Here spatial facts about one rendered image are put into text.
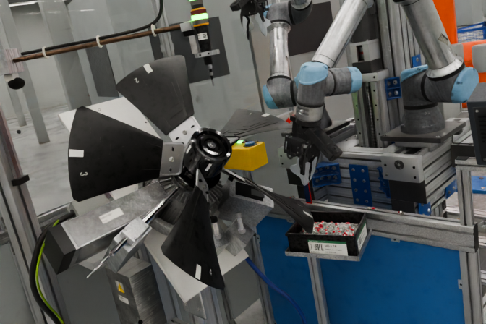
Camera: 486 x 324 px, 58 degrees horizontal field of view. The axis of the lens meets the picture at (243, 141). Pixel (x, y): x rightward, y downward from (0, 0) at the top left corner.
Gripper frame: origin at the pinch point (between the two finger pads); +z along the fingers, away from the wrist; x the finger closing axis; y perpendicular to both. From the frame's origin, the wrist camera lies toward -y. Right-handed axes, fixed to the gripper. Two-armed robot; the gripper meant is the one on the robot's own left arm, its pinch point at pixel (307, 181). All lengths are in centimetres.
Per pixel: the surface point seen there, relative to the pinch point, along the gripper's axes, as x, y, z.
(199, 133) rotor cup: 25.9, 19.5, -17.4
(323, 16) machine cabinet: -385, 231, 14
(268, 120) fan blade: -5.3, 20.1, -12.5
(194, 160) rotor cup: 30.5, 16.3, -12.2
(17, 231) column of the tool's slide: 59, 68, 22
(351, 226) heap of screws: -9.7, -11.9, 15.1
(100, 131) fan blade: 49, 30, -21
